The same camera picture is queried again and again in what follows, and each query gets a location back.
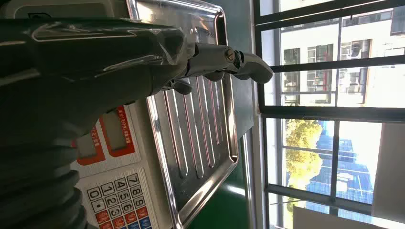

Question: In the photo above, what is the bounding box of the white electronic scale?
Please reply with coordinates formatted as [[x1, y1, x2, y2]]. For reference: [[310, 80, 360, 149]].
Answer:
[[0, 0, 240, 229]]

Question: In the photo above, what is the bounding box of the stainless steel scale tray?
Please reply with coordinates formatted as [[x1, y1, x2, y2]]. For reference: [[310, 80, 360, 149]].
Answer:
[[126, 0, 240, 229]]

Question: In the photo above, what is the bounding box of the yellow-green tree outside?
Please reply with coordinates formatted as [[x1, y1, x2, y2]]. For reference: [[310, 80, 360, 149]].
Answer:
[[284, 119, 324, 192]]

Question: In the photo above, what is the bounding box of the white building outside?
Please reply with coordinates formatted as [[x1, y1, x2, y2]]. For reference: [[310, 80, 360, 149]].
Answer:
[[280, 6, 405, 108]]

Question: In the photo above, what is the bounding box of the steel conveyor side rail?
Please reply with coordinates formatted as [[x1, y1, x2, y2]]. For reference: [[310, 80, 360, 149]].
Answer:
[[242, 129, 266, 229]]

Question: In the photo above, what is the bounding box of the black window frame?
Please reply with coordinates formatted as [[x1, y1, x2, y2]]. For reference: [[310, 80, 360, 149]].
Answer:
[[253, 0, 405, 229]]

